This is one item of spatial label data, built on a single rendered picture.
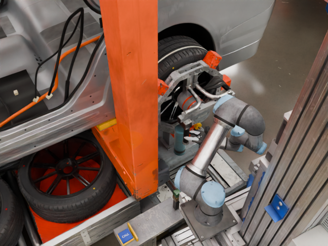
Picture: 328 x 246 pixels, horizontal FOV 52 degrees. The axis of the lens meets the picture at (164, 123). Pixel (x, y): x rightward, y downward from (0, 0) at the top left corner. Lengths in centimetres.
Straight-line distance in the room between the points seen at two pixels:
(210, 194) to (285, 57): 289
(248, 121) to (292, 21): 345
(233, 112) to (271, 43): 289
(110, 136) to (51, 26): 98
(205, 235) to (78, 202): 88
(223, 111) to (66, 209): 121
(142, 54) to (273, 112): 238
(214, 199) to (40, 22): 191
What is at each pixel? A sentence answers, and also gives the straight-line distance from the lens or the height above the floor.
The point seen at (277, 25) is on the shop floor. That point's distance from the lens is 481.
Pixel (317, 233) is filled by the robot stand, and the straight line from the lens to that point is 146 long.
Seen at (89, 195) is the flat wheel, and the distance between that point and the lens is 228.
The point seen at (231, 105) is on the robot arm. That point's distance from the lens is 163.
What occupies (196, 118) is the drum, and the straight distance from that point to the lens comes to 217.
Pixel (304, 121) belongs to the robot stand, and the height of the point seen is 168.
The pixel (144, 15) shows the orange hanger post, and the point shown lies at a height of 181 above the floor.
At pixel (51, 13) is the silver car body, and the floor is 103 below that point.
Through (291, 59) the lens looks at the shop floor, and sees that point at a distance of 428.
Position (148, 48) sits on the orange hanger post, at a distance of 135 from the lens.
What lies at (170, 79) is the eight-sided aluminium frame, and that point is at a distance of 208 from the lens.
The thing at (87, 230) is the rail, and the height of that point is 34.
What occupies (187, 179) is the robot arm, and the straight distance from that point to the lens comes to 167.
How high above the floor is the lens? 246
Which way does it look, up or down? 49 degrees down
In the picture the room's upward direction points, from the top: 1 degrees clockwise
